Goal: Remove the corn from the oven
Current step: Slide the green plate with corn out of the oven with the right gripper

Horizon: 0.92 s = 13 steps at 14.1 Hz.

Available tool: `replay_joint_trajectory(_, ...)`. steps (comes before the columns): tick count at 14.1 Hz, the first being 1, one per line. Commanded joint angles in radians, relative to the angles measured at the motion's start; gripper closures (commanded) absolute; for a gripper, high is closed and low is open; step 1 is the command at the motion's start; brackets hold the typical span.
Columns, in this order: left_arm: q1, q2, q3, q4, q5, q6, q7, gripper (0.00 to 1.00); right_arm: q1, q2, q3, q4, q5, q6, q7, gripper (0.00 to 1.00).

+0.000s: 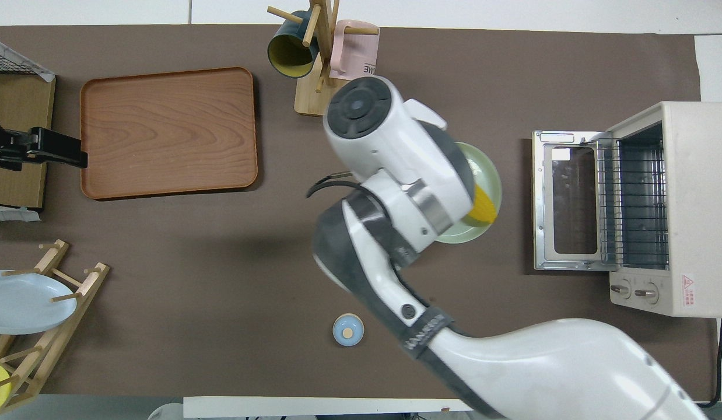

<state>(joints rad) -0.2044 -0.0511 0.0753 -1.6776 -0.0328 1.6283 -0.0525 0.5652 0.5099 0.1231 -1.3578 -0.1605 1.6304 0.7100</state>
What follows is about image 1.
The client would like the light green plate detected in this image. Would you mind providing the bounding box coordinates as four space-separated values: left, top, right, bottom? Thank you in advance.
436 141 503 244

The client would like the small blue lid, wooden knob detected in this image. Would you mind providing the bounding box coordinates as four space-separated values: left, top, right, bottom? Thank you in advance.
332 313 364 347

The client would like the beige toaster oven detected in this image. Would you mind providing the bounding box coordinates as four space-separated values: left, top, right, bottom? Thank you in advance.
532 101 722 319

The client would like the black power cable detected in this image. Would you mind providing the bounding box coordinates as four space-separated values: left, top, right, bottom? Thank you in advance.
695 318 722 408

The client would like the wooden mug tree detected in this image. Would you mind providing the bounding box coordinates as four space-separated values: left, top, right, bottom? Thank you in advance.
267 0 380 117

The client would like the light blue plate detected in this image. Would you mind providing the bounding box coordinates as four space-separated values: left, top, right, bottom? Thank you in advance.
0 269 78 335

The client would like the wooden box with wire mesh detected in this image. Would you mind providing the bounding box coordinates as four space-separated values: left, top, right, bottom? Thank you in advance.
0 36 57 212

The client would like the black stand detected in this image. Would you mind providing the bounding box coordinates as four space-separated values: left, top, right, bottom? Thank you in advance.
0 111 89 172

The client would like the yellow corn cob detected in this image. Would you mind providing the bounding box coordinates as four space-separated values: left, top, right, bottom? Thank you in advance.
462 183 499 226

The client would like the brown wooden tray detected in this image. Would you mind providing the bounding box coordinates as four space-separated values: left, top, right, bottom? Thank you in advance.
80 66 259 201

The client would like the wooden dish rack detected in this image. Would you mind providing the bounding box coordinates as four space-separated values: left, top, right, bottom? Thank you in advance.
0 239 111 416

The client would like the pink mug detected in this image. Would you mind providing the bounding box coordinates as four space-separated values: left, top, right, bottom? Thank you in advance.
330 19 380 81

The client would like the metal wire oven rack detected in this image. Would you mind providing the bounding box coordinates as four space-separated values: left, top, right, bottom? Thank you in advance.
596 138 670 267

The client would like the dark mug with yellow inside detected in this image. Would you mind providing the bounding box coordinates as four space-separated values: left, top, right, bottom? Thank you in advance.
267 17 321 79

